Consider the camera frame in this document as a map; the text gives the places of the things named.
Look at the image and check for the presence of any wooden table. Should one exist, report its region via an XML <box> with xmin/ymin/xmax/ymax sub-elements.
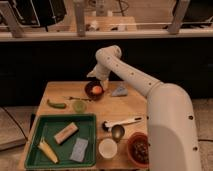
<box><xmin>17</xmin><ymin>80</ymin><xmax>151</xmax><ymax>171</ymax></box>

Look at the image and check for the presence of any orange bowl with beans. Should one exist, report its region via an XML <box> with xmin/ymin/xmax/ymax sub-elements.
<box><xmin>127</xmin><ymin>132</ymin><xmax>149</xmax><ymax>168</ymax></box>

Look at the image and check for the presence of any white handled spoon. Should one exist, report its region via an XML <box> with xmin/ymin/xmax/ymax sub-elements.
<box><xmin>102</xmin><ymin>117</ymin><xmax>142</xmax><ymax>132</ymax></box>

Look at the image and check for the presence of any dark brown bowl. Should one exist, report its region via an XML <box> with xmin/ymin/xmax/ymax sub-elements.
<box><xmin>84</xmin><ymin>81</ymin><xmax>104</xmax><ymax>101</ymax></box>

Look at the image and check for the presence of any wooden block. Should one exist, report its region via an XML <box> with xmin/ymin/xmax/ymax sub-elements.
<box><xmin>54</xmin><ymin>122</ymin><xmax>78</xmax><ymax>144</ymax></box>

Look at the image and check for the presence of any green pepper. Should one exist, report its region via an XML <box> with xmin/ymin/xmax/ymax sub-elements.
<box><xmin>47</xmin><ymin>99</ymin><xmax>67</xmax><ymax>109</ymax></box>

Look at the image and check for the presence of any dark metal fork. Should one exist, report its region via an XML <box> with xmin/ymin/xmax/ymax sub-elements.
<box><xmin>64</xmin><ymin>96</ymin><xmax>92</xmax><ymax>101</ymax></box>

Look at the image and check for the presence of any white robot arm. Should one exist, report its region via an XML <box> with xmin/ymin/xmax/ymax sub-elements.
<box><xmin>88</xmin><ymin>45</ymin><xmax>202</xmax><ymax>171</ymax></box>

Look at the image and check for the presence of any green plastic cup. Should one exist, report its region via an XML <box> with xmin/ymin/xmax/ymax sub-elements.
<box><xmin>72</xmin><ymin>100</ymin><xmax>86</xmax><ymax>113</ymax></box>

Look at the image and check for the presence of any green plastic tray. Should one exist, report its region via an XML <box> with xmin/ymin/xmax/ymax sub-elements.
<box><xmin>24</xmin><ymin>114</ymin><xmax>96</xmax><ymax>170</ymax></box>

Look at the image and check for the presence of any white plastic cup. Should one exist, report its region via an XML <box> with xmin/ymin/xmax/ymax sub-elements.
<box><xmin>98</xmin><ymin>138</ymin><xmax>117</xmax><ymax>159</ymax></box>

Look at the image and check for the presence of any light blue cloth piece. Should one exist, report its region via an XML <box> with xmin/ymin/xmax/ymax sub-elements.
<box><xmin>111</xmin><ymin>85</ymin><xmax>128</xmax><ymax>97</ymax></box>

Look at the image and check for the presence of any blue sponge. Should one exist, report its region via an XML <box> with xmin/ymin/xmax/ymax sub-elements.
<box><xmin>70</xmin><ymin>138</ymin><xmax>88</xmax><ymax>162</ymax></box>

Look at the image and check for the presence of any yellow corn cob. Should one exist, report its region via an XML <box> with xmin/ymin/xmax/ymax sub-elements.
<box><xmin>38</xmin><ymin>138</ymin><xmax>59</xmax><ymax>163</ymax></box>

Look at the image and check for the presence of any metal measuring cup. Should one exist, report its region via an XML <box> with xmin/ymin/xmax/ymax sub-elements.
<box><xmin>111</xmin><ymin>125</ymin><xmax>125</xmax><ymax>140</ymax></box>

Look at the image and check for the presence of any orange apple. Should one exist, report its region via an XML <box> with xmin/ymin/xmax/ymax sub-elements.
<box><xmin>92</xmin><ymin>86</ymin><xmax>102</xmax><ymax>94</ymax></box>

